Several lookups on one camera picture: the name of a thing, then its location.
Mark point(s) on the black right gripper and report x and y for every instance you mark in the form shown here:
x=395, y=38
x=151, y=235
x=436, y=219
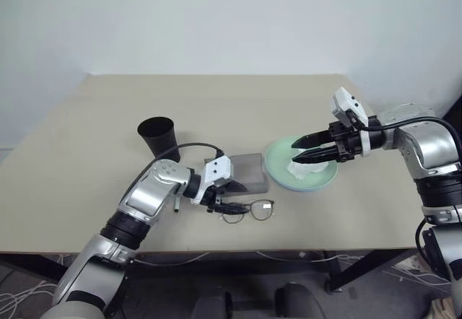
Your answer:
x=346, y=147

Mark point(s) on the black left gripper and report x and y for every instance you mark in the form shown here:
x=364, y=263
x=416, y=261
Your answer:
x=213, y=198

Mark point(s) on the white item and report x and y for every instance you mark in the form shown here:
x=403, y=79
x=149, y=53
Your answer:
x=299, y=170

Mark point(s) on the thin dark-framed glasses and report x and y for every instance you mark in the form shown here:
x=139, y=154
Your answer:
x=267, y=206

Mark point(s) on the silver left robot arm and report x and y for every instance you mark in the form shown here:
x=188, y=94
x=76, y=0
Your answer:
x=144, y=196

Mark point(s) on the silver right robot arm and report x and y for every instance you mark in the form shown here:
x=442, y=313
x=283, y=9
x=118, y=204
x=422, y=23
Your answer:
x=429, y=149

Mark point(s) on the grey glasses case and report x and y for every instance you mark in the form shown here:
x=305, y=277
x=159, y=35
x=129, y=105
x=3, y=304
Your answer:
x=249, y=171

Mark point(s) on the black cup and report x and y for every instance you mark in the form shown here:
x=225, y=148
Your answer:
x=162, y=142

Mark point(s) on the pale green plate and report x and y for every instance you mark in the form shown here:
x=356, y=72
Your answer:
x=278, y=167

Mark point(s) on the grey marker with black tip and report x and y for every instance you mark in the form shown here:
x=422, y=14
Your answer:
x=176, y=205

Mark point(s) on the black metal table leg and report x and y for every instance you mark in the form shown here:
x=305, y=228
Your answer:
x=334, y=272
x=36, y=263

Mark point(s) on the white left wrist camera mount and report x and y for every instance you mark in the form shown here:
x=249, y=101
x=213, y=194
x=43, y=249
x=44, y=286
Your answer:
x=216, y=169

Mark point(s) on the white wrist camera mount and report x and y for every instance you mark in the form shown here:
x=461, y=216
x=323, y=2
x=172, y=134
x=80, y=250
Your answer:
x=344, y=100
x=216, y=169

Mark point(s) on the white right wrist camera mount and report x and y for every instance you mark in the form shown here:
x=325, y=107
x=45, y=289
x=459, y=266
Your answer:
x=344, y=100

